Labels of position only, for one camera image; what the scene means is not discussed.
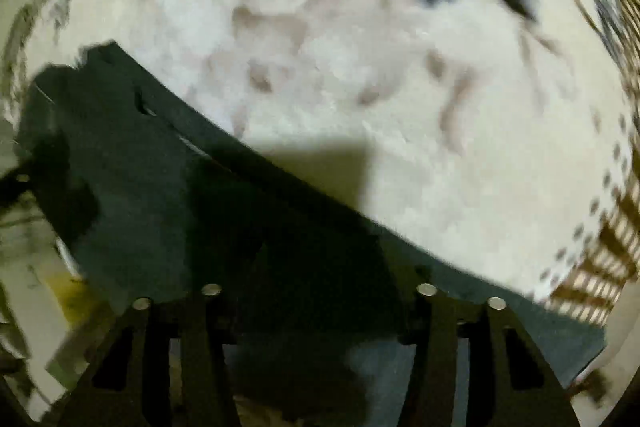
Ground white floral printed blanket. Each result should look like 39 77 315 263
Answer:
0 0 640 323

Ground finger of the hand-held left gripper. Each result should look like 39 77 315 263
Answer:
0 167 48 220

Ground dark grey pants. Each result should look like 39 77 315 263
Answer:
15 39 608 423

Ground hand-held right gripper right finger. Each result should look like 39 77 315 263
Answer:
395 283 583 427

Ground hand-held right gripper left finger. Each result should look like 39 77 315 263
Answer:
47 284 242 427

